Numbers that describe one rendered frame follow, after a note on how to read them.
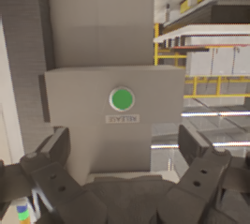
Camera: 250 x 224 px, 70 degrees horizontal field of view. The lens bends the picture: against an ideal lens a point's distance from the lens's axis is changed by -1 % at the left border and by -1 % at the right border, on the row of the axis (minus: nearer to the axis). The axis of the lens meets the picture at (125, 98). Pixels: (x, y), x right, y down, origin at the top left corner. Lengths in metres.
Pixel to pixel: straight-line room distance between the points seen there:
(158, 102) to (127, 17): 0.16
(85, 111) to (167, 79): 0.13
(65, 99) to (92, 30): 0.14
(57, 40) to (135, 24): 0.14
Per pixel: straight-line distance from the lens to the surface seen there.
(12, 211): 1.64
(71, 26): 0.35
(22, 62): 0.34
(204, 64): 7.41
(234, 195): 0.44
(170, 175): 0.42
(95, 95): 0.26
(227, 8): 2.94
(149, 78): 0.26
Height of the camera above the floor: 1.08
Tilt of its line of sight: 14 degrees up
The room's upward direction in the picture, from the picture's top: 179 degrees clockwise
